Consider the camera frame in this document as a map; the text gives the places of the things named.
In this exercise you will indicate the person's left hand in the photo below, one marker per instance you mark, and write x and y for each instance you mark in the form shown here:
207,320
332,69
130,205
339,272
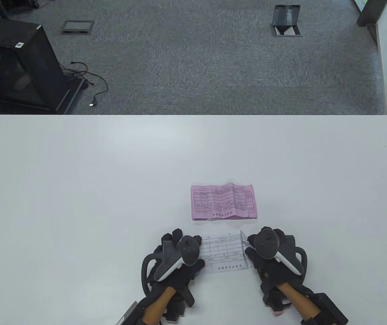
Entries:
180,282

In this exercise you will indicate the person's right hand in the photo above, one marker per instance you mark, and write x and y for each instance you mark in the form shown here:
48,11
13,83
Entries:
271,271

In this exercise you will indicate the white paper invoice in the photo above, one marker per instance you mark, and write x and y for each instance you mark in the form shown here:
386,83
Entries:
225,254

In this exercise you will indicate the pink paper invoice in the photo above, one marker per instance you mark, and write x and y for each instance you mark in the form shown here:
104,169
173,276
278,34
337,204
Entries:
224,201

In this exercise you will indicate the person's left forearm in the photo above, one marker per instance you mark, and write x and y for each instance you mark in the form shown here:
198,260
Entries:
158,308

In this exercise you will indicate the person's right forearm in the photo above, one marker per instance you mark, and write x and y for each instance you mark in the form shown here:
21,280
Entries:
298,301

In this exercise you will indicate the black white right hand controller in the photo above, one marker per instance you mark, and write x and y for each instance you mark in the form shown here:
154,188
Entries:
266,243

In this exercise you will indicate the black white hand controller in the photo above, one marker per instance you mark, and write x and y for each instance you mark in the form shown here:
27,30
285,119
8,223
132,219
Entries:
190,252
266,243

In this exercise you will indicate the black white left hand controller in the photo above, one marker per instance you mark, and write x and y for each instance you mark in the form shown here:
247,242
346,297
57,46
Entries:
190,252

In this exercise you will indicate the open grey floor box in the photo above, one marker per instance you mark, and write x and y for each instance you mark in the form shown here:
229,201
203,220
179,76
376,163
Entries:
285,15

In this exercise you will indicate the black equipment cabinet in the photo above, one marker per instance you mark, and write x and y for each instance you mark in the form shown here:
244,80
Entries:
27,67

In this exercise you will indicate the closed grey floor box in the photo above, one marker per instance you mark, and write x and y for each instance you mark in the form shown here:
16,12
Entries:
77,26

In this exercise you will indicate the black caster wheel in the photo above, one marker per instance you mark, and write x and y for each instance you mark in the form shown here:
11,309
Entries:
34,4

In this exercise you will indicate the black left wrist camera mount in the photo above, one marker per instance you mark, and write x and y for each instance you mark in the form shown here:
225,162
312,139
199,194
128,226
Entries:
180,311

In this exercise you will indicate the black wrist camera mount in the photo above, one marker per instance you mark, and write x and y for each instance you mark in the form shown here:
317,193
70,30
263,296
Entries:
275,301
180,311

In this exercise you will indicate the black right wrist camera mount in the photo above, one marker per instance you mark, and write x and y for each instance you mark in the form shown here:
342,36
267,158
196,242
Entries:
275,301

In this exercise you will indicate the dark grey post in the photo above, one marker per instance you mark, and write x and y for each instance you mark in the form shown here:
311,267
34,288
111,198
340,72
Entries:
371,13

